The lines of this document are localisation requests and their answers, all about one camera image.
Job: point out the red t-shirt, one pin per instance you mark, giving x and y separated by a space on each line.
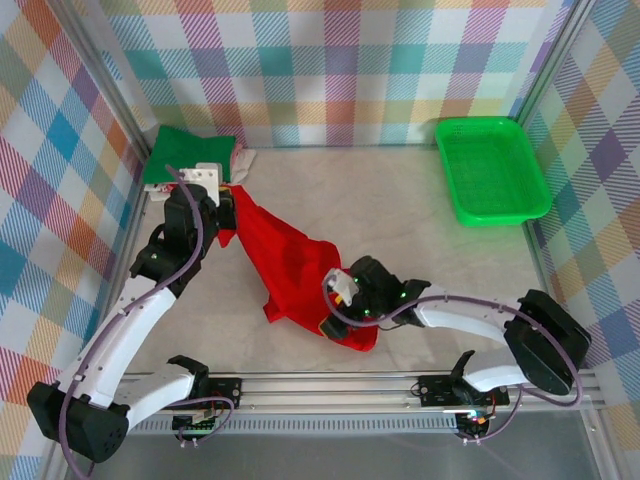
295 255

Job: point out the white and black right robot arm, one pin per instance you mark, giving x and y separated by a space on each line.
465 310

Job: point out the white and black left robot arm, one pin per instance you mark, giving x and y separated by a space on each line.
130 330

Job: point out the stack of folded clothes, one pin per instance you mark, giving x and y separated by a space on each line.
245 162

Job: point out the green folded t-shirt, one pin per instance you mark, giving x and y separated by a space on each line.
175 150

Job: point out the right controller circuit board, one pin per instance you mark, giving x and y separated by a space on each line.
475 422

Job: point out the controller circuit board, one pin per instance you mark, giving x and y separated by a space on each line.
475 422
195 425

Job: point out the left controller circuit board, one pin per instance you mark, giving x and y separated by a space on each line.
195 425

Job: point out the green plastic basket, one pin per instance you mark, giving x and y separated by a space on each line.
490 170

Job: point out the aluminium cross rail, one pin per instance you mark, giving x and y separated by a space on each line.
325 390

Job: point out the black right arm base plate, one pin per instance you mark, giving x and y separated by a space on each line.
435 390

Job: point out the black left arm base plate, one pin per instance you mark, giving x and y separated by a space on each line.
225 390

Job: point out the aluminium frame post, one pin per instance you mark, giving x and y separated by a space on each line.
111 75
553 60

